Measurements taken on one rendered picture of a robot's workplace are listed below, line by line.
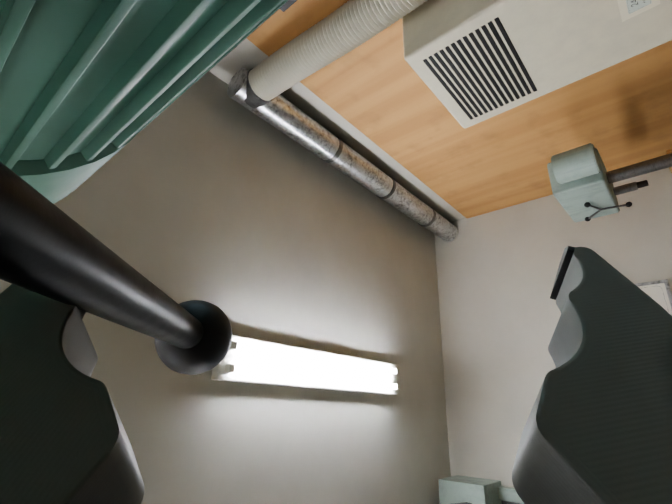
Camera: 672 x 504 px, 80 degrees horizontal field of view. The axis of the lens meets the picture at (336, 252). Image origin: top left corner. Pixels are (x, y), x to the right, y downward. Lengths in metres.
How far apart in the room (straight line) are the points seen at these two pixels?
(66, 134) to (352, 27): 1.58
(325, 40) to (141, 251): 1.08
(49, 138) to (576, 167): 2.06
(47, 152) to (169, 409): 1.51
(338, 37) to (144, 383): 1.46
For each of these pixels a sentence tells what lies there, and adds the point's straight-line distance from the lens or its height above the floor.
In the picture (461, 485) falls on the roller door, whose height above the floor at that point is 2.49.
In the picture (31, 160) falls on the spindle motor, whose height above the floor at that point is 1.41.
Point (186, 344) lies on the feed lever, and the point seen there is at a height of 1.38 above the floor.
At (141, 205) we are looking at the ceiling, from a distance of 1.72.
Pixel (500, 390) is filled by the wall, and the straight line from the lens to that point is 3.13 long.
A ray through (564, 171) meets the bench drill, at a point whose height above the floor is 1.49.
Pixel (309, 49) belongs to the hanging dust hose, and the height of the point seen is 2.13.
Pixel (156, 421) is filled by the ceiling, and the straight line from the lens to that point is 1.66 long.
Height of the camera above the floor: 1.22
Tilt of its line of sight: 38 degrees up
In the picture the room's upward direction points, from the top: 106 degrees counter-clockwise
